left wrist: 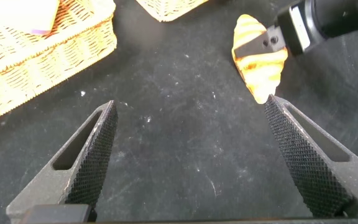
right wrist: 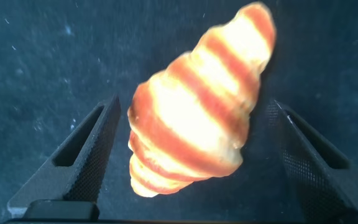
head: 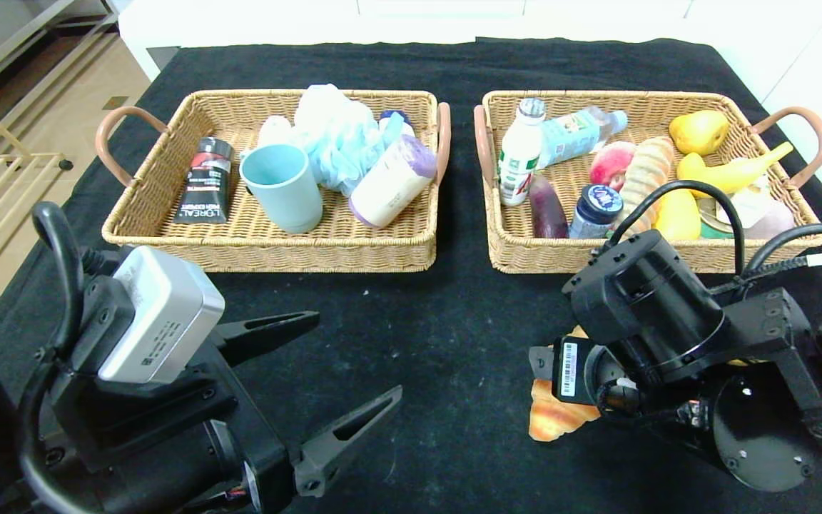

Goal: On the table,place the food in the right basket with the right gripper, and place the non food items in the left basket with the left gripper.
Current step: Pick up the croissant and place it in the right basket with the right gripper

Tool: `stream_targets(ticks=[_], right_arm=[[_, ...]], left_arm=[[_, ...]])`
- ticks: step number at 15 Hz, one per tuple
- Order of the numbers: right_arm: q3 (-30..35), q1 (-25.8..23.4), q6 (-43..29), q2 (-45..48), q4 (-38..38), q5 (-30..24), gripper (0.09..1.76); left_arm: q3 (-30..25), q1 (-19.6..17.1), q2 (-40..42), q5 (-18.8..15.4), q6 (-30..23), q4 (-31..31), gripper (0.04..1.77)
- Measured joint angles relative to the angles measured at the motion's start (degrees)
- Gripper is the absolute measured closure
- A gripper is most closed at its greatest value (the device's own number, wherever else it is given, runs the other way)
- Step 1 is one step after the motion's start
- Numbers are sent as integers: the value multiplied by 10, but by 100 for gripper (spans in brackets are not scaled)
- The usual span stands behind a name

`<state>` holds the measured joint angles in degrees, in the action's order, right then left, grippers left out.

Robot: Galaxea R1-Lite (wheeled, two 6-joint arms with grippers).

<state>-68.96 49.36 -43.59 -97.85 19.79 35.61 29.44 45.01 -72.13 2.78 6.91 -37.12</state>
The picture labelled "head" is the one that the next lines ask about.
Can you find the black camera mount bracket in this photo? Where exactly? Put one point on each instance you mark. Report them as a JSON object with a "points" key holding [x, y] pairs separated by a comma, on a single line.
{"points": [[133, 414]]}

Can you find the dark blue lid bottle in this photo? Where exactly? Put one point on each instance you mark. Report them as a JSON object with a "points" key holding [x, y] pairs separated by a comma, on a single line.
{"points": [[596, 203]]}

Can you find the wicker basket holding food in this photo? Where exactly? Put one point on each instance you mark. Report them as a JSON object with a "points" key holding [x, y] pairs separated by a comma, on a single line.
{"points": [[518, 243]]}

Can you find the light blue bath pouf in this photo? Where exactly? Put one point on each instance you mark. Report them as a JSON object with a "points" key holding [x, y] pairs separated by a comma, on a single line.
{"points": [[340, 143]]}

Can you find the striped spiral bread roll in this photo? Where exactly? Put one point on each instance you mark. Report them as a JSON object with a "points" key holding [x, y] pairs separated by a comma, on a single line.
{"points": [[643, 171]]}

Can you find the white chewing gum pouch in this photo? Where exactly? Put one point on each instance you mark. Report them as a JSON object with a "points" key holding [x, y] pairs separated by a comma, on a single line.
{"points": [[746, 207]]}

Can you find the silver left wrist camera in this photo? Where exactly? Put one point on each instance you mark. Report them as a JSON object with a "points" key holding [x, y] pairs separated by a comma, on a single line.
{"points": [[161, 314]]}

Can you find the small white round-top bottle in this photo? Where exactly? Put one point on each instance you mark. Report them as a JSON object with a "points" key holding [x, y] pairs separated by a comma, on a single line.
{"points": [[273, 132]]}

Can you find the white cupboard doors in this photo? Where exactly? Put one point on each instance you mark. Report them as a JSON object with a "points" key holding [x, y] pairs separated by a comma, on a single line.
{"points": [[810, 57]]}

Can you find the black table cloth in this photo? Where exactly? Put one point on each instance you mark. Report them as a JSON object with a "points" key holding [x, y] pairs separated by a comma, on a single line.
{"points": [[454, 321]]}

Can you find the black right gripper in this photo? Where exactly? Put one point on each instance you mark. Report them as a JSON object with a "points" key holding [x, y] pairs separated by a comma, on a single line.
{"points": [[569, 369]]}

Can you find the toy croissant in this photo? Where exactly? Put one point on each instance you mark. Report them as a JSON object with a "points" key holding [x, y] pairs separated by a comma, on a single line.
{"points": [[561, 425]]}

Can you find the teal plastic mug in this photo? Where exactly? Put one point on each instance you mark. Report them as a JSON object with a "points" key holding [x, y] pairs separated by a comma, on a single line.
{"points": [[290, 205]]}

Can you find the black L'Oreal tube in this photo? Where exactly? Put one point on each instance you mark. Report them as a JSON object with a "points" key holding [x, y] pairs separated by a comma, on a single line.
{"points": [[205, 184]]}

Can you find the beige wooden rolling rack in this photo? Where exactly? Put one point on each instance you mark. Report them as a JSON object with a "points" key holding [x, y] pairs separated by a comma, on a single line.
{"points": [[18, 160]]}

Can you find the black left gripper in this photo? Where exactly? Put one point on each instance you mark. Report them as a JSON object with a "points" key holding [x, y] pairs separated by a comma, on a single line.
{"points": [[262, 415]]}

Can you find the pink toy peach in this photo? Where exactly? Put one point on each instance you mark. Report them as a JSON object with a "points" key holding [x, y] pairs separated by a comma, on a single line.
{"points": [[611, 165]]}

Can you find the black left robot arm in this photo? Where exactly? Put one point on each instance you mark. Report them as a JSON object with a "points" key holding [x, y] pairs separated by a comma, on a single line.
{"points": [[168, 471]]}

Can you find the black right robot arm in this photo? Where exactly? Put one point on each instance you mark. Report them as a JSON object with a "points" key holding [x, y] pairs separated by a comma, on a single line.
{"points": [[668, 307]]}

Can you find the yellow toy mango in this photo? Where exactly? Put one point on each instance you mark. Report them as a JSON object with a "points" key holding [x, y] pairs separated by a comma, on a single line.
{"points": [[678, 221]]}

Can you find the yellow toy pear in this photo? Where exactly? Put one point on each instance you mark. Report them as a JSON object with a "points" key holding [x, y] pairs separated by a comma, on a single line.
{"points": [[698, 134]]}

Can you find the green tin can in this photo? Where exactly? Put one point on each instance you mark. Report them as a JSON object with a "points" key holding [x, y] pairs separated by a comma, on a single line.
{"points": [[714, 227]]}

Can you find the yellow toy banana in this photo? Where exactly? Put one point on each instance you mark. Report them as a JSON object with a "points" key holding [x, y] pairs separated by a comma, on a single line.
{"points": [[725, 175]]}

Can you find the white bottle purple cap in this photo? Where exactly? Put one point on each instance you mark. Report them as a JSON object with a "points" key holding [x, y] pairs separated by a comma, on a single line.
{"points": [[386, 188]]}

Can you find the white bottle blue cap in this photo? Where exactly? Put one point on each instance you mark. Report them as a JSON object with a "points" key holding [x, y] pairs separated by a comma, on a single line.
{"points": [[409, 130]]}

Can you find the white milk drink bottle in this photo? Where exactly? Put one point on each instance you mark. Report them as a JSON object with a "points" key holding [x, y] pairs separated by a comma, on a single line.
{"points": [[521, 164]]}

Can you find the beige oval toy potato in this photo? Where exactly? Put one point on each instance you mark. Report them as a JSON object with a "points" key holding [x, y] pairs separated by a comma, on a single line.
{"points": [[778, 218]]}

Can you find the clear water bottle blue cap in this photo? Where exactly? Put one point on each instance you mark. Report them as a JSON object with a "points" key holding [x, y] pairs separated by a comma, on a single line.
{"points": [[575, 135]]}

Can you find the purple toy eggplant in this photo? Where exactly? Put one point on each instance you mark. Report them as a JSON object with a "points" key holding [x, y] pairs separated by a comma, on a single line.
{"points": [[548, 214]]}

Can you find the wicker basket holding toiletries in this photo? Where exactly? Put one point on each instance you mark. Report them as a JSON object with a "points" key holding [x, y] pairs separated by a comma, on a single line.
{"points": [[340, 243]]}

